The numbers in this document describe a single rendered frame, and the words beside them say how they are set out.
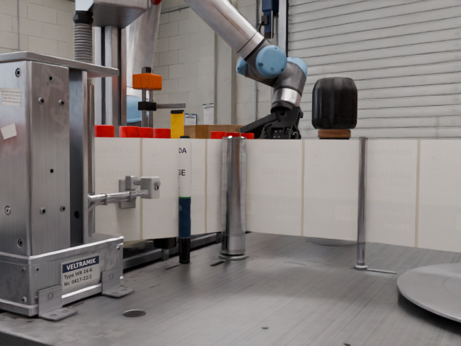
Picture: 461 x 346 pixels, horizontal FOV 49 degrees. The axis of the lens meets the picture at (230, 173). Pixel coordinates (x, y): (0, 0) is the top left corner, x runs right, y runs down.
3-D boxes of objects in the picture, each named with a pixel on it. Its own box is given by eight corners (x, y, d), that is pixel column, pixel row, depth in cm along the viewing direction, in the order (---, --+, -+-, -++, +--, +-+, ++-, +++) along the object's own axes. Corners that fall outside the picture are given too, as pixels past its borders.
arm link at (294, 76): (275, 64, 147) (302, 75, 148) (267, 96, 142) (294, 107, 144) (286, 50, 139) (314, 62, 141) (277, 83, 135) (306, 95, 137)
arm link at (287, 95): (269, 88, 138) (280, 106, 145) (266, 102, 137) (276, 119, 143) (296, 87, 135) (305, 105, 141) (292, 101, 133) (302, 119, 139)
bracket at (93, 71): (25, 58, 49) (25, 48, 49) (-45, 66, 55) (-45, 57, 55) (120, 75, 61) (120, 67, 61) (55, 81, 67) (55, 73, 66)
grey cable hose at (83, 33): (84, 132, 88) (83, 8, 87) (69, 132, 90) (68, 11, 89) (98, 132, 91) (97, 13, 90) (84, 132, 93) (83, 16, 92)
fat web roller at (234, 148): (239, 261, 77) (240, 136, 76) (213, 258, 79) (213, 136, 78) (252, 256, 81) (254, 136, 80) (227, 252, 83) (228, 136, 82)
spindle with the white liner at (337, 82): (349, 247, 88) (352, 73, 86) (300, 242, 92) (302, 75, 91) (362, 239, 96) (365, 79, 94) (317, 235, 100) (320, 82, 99)
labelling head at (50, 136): (30, 317, 50) (27, 53, 49) (-50, 298, 57) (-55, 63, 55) (125, 284, 62) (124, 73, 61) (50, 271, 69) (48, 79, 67)
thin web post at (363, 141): (365, 271, 71) (368, 136, 70) (351, 269, 72) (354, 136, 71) (369, 268, 73) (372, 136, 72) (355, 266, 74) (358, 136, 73)
